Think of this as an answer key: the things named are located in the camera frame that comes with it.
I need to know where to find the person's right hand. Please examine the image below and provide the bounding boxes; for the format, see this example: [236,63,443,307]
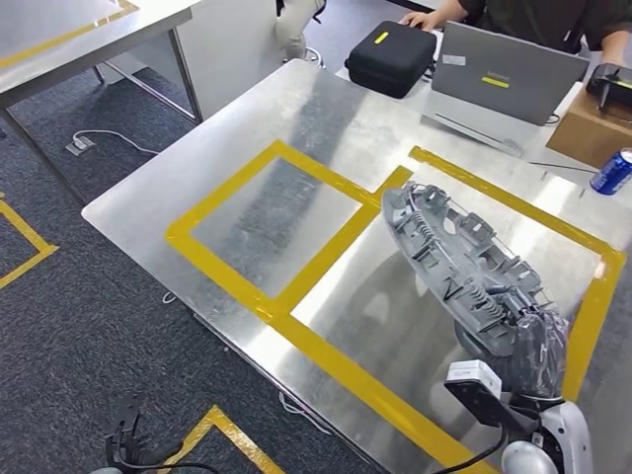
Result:
[399,9,441,32]

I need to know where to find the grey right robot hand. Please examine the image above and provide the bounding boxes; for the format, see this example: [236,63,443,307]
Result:
[454,305,569,402]

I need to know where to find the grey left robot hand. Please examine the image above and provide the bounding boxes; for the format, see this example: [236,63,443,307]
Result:
[140,439,185,468]

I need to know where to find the grey plastic wheel hubcap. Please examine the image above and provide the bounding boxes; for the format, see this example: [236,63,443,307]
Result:
[381,182,569,367]

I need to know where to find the steel workbench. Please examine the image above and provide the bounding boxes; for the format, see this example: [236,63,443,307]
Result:
[82,58,632,474]

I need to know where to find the black zip case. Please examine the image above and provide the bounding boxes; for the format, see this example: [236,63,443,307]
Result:
[344,21,438,100]

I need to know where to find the round stool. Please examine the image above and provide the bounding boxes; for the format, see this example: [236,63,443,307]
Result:
[283,45,327,70]

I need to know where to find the person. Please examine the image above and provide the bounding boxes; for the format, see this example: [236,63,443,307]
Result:
[274,0,328,63]
[399,0,632,68]

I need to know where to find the grey laptop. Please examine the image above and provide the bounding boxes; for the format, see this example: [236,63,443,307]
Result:
[431,21,591,127]

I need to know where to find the blue drink can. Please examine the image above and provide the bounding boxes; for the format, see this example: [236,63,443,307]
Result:
[590,147,632,197]

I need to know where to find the cardboard box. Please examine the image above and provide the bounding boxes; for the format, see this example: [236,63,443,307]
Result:
[545,85,632,170]

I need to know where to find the white partition panel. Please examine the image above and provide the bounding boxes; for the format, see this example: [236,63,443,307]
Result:
[175,0,298,122]

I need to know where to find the yellow floor tape outline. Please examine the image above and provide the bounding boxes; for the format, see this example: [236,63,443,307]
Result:
[0,193,59,291]

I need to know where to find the black device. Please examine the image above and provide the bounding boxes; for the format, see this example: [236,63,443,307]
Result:
[586,63,632,114]

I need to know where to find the grey floor socket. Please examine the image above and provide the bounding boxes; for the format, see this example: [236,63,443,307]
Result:
[65,135,95,157]

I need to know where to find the steel table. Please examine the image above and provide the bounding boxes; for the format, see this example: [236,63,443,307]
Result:
[0,0,204,126]

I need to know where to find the yellow tape on steel table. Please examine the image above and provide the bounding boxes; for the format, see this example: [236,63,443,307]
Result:
[0,0,140,70]

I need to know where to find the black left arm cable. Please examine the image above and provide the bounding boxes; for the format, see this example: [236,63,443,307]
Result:
[116,457,220,474]

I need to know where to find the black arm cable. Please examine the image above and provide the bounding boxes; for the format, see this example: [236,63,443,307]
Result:
[116,457,220,474]
[430,425,510,474]

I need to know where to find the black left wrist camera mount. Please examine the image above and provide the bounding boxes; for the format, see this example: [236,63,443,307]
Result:
[104,392,150,469]

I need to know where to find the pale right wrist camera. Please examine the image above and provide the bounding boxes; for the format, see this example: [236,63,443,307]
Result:
[445,359,503,402]

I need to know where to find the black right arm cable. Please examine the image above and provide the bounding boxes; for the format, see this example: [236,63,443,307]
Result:
[430,425,510,474]

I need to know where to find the white cable under workbench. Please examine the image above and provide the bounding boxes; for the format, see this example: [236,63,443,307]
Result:
[277,390,332,437]

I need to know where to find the white socket cable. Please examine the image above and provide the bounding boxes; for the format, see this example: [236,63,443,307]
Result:
[72,129,160,157]

